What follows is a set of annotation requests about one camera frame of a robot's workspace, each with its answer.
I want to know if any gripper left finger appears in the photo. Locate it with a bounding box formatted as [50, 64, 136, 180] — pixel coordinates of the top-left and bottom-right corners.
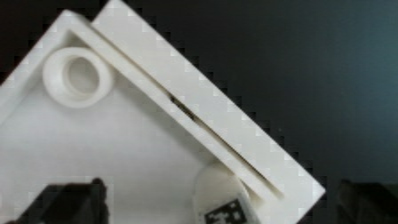
[11, 178, 109, 224]

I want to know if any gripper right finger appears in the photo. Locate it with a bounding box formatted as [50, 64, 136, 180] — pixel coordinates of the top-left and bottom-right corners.
[337, 180, 398, 224]

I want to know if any white square table top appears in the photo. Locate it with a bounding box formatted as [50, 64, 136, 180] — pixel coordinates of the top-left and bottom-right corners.
[0, 9, 287, 224]

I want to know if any white table leg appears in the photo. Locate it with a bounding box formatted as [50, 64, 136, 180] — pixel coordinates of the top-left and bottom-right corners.
[194, 164, 260, 224]

